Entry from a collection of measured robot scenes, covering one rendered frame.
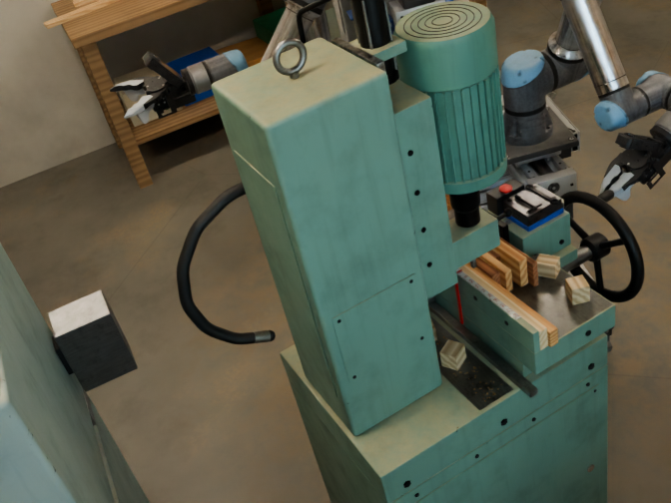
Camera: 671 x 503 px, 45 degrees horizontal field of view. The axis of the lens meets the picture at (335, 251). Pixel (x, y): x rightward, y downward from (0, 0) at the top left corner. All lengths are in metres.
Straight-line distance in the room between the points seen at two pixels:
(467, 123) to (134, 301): 2.35
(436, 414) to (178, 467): 1.35
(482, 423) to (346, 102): 0.74
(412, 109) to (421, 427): 0.64
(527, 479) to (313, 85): 1.05
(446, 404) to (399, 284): 0.32
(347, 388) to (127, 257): 2.41
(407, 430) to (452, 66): 0.72
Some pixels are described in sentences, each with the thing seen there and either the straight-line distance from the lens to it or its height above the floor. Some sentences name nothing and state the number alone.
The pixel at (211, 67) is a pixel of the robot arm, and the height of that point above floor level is 1.24.
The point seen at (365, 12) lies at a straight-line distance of 1.35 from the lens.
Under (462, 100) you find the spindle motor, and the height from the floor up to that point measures 1.39.
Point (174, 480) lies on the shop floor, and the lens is 2.82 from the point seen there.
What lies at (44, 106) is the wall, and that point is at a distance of 4.76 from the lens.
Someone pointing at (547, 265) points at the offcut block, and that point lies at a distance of 1.77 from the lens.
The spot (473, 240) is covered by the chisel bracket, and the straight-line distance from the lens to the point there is 1.67.
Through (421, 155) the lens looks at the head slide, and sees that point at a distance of 1.44.
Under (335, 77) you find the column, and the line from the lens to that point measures 1.31.
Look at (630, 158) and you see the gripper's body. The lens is 2.03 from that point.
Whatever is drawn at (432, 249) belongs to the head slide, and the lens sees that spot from 1.56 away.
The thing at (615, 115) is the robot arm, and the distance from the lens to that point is 2.03.
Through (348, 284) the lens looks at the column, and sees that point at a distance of 1.43.
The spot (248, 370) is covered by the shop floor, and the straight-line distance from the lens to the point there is 3.05.
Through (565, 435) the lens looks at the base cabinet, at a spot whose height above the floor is 0.57.
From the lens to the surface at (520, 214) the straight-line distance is 1.82.
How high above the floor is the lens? 2.07
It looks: 37 degrees down
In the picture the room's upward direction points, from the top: 14 degrees counter-clockwise
